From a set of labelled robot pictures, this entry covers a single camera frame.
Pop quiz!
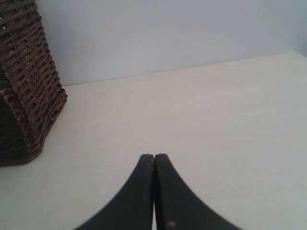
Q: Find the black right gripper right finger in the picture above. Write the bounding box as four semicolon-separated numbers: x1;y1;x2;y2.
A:
154;154;239;230

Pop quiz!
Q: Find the brown wicker basket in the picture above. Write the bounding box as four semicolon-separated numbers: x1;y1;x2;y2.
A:
0;0;67;166

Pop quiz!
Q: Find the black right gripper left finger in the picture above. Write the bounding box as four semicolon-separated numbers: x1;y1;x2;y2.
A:
77;154;154;230

